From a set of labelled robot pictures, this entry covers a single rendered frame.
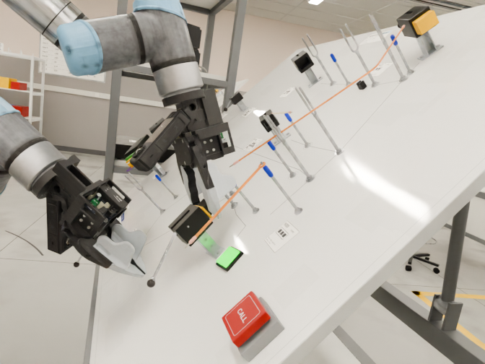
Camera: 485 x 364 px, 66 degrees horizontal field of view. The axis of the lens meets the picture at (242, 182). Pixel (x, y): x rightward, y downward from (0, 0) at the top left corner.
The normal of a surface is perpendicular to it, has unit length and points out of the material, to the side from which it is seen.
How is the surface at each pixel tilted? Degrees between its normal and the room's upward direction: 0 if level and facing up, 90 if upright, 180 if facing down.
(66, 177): 103
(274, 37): 90
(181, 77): 84
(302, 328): 47
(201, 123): 80
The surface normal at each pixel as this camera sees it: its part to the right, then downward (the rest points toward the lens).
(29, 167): 0.05, 0.00
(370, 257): -0.58, -0.73
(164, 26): 0.36, 0.05
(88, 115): 0.16, 0.21
